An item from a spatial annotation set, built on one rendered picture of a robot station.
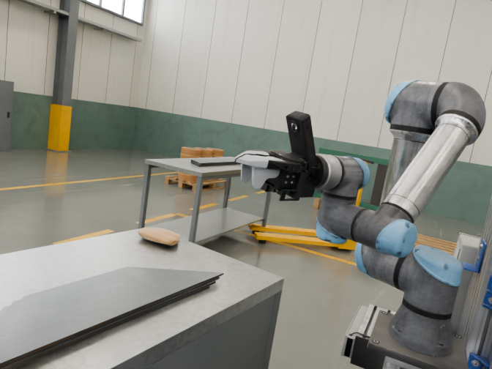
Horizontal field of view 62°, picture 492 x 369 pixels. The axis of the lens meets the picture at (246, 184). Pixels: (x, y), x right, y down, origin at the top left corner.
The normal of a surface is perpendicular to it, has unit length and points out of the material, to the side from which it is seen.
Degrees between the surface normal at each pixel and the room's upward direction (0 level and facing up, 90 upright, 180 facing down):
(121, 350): 0
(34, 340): 0
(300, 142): 120
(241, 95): 90
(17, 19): 90
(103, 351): 0
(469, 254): 90
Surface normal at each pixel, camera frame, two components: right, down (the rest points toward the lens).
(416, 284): -0.79, 0.01
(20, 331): 0.15, -0.98
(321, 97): -0.42, 0.08
